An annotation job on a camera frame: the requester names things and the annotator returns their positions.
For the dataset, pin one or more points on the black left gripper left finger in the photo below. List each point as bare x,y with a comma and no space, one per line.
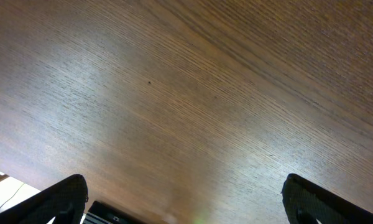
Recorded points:
63,202

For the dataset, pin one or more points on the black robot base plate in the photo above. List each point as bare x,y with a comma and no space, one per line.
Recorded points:
100,213

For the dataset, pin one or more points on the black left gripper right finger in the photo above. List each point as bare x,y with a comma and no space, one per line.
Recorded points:
306,202

